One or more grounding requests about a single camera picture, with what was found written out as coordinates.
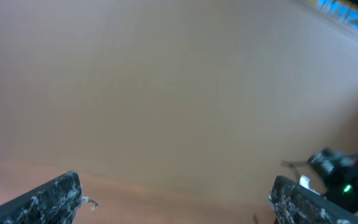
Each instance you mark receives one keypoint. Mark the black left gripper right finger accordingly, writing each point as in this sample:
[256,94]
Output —
[295,204]

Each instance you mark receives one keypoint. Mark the dark window with blue panes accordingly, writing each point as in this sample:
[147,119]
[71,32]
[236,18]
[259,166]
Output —
[345,11]

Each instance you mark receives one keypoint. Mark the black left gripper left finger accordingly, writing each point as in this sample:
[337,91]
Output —
[55,201]

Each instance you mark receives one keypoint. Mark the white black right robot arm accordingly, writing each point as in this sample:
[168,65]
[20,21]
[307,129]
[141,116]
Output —
[339,174]

